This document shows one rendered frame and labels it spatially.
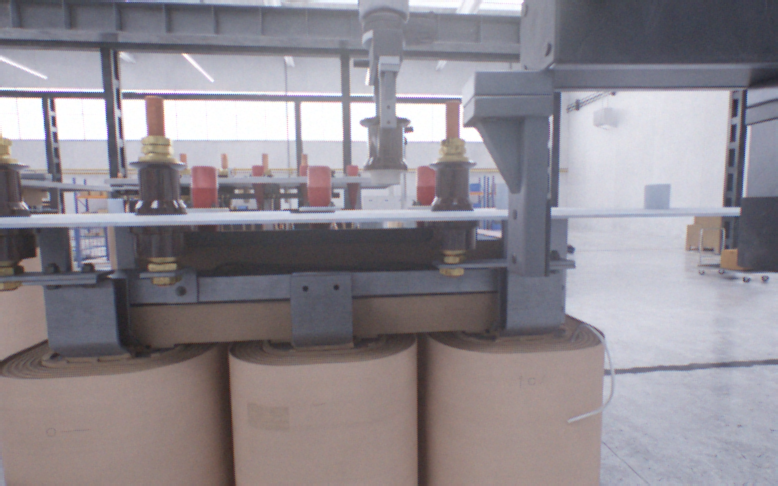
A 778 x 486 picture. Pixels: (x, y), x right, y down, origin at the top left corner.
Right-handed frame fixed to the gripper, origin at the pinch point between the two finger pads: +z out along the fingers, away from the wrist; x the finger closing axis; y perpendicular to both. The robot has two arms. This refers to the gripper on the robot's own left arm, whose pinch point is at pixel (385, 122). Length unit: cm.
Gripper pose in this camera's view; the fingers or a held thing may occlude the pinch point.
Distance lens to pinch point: 73.3
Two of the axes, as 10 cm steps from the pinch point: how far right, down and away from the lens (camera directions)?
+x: 1.1, 0.9, -9.9
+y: -9.9, 0.2, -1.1
